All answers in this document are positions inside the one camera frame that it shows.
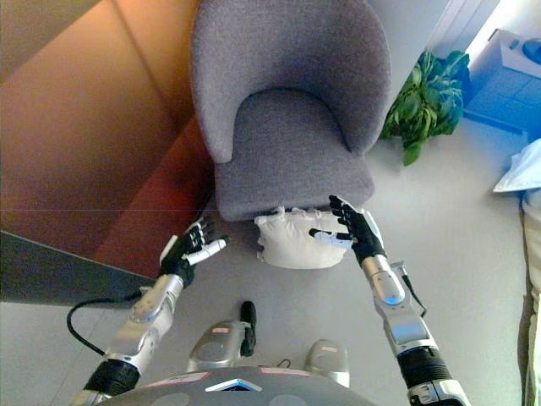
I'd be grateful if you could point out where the dark grey robot torso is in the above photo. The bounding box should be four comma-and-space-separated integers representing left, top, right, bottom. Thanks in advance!
95, 365, 377, 406

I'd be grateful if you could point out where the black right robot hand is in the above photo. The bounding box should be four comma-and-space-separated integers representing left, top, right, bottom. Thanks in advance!
307, 195, 387, 264

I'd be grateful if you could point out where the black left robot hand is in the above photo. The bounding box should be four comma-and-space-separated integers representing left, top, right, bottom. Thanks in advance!
159, 215, 231, 288

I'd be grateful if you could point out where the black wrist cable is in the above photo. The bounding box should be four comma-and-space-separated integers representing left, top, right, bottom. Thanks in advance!
67, 288, 150, 357
399, 262, 428, 318

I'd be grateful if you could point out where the silver left robot leg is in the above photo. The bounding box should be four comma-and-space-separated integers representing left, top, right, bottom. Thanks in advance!
187, 300, 258, 373

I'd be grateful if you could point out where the white pillow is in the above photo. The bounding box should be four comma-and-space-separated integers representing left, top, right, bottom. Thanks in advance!
254, 206, 367, 271

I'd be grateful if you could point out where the silver right robot leg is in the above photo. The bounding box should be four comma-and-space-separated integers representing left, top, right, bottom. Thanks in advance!
303, 339, 351, 388

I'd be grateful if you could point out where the dark grey low cabinet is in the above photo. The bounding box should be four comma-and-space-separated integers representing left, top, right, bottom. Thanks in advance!
0, 229, 158, 304

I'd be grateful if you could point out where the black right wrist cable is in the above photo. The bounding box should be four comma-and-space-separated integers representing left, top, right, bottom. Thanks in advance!
399, 262, 428, 318

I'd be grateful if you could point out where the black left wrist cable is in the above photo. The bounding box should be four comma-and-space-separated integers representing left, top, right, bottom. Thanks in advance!
67, 288, 150, 357

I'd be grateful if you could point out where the blue storage crate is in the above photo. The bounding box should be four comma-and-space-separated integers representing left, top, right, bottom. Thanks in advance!
462, 63, 541, 137

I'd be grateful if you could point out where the brown wooden cabinet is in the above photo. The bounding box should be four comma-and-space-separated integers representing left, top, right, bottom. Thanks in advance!
0, 0, 221, 280

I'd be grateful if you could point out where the white cardboard box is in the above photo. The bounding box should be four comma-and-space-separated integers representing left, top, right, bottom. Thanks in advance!
485, 28, 541, 75

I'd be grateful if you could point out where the silver robot leg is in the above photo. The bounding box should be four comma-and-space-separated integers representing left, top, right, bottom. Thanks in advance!
303, 339, 351, 388
187, 300, 258, 373

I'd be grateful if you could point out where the grey fabric armchair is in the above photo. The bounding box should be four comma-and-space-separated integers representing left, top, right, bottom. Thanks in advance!
190, 0, 391, 222

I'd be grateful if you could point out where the green leafy houseplant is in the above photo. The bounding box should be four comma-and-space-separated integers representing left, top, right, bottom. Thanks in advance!
380, 50, 471, 167

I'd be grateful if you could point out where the white cloth at right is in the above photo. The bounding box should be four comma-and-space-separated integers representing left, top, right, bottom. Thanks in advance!
492, 138, 541, 195

